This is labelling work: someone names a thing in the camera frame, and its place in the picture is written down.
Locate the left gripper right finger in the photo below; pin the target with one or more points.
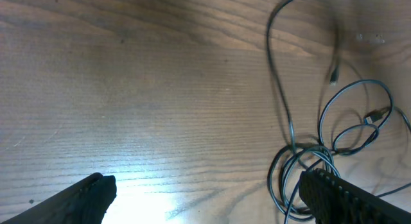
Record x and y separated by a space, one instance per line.
335 201

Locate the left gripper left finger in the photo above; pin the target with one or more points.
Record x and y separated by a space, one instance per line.
85 202

